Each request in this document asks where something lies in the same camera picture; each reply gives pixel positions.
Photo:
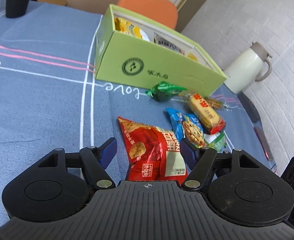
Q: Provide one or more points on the blue cookie pack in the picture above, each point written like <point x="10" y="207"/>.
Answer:
<point x="186" y="126"/>

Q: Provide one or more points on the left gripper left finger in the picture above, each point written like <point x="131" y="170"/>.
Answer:
<point x="95" y="161"/>

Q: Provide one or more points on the gold foil snack bag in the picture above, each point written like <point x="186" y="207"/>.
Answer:
<point x="191" y="56"/>

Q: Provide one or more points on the red snack bag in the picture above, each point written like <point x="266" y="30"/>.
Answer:
<point x="153" y="153"/>

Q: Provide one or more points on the silver crisps snack bag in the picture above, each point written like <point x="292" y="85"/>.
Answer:
<point x="167" y="44"/>

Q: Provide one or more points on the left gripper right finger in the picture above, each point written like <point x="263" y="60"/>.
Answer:
<point x="201" y="164"/>

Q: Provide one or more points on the orange chair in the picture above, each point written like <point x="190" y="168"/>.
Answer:
<point x="161" y="11"/>

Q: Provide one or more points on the green candy wrapper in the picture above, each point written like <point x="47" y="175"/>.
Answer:
<point x="164" y="91"/>

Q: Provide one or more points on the red yellow biscuit pack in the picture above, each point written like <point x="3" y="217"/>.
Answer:
<point x="211" y="121"/>

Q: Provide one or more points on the brown round cookie pack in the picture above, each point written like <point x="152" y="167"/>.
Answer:
<point x="217" y="104"/>

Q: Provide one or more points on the green cardboard box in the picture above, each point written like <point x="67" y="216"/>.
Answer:
<point x="127" y="60"/>

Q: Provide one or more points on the yellow cake snack pack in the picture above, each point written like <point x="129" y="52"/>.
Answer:
<point x="124" y="26"/>

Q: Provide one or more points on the white thermos jug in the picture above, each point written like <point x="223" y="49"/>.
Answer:
<point x="252" y="65"/>

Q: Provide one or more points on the green snack pack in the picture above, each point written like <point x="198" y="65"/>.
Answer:
<point x="216" y="141"/>

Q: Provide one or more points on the dark red phone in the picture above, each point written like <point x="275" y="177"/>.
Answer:
<point x="265" y="146"/>

